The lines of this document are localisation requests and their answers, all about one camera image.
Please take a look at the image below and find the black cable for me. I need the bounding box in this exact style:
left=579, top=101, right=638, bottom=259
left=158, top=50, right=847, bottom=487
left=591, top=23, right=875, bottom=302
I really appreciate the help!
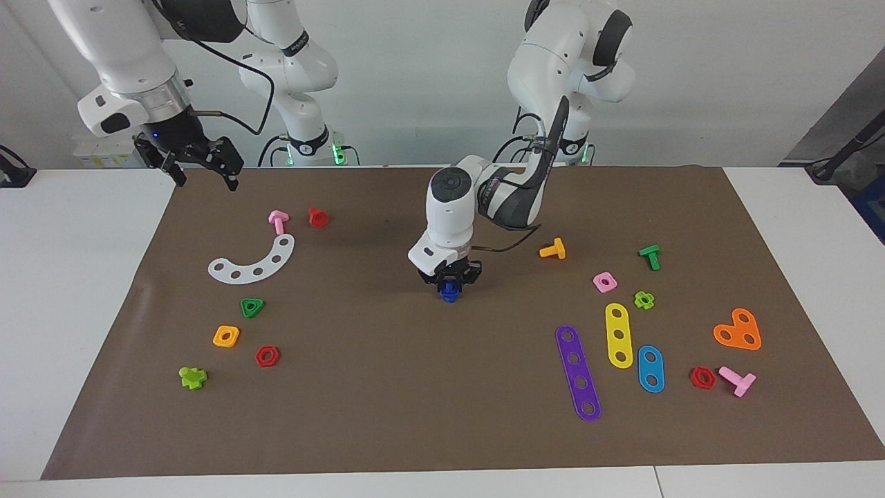
left=472, top=222, right=545, bottom=255
left=181, top=28, right=277, bottom=137
left=257, top=134, right=288, bottom=169

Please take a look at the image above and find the orange heart perforated plate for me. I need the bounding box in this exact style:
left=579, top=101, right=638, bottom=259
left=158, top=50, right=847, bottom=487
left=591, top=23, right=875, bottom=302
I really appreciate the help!
left=712, top=307, right=763, bottom=352

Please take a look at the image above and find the black stand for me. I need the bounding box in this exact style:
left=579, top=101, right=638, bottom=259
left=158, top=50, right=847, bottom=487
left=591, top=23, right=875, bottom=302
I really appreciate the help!
left=0, top=144, right=37, bottom=190
left=805, top=111, right=885, bottom=185

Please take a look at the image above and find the yellow perforated plastic strip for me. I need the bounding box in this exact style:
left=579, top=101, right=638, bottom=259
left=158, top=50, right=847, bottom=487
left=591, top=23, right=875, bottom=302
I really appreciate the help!
left=604, top=302, right=635, bottom=370

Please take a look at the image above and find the purple perforated plastic strip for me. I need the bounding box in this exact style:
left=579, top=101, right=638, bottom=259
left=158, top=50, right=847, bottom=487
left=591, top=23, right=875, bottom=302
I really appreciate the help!
left=555, top=324, right=603, bottom=423

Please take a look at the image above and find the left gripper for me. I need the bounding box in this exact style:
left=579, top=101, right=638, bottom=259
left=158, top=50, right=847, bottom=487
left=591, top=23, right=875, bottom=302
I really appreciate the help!
left=418, top=259, right=484, bottom=294

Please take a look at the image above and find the blue perforated plastic strip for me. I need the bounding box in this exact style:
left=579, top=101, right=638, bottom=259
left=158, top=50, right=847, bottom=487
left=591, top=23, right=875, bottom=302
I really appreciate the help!
left=637, top=344, right=666, bottom=394

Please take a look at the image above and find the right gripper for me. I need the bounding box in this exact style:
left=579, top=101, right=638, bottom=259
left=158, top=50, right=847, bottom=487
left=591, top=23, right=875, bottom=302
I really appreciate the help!
left=134, top=111, right=245, bottom=193

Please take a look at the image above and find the white curved perforated plate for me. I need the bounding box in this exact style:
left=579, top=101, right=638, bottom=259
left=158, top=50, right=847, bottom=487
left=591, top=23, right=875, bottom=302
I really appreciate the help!
left=207, top=233, right=297, bottom=286

